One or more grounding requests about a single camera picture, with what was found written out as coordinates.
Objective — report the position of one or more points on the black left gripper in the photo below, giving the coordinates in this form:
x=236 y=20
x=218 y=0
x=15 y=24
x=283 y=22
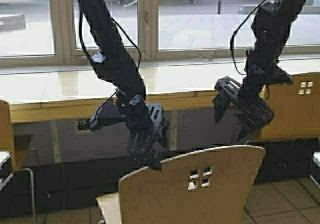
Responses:
x=147 y=125

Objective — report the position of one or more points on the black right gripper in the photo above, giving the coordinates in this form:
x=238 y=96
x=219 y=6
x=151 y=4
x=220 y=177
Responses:
x=254 y=112

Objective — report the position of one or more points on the wooden chair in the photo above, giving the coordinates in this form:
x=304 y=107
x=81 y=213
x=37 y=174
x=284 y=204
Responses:
x=209 y=186
x=17 y=153
x=296 y=108

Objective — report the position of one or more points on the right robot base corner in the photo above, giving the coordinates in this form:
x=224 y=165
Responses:
x=315 y=168

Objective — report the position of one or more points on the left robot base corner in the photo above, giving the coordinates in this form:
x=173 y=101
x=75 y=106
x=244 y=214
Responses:
x=6 y=168

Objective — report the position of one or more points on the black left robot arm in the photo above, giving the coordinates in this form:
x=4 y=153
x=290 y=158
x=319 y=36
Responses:
x=104 y=48

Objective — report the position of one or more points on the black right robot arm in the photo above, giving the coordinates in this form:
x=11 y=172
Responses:
x=271 y=26

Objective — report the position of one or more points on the long wooden counter table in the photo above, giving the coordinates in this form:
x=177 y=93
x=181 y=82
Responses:
x=33 y=97

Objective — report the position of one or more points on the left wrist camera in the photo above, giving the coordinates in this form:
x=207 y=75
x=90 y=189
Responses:
x=106 y=114

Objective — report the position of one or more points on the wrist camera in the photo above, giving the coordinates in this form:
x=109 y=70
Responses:
x=279 y=76
x=106 y=114

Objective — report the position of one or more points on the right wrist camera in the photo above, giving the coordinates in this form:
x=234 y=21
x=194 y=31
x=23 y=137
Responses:
x=279 y=76

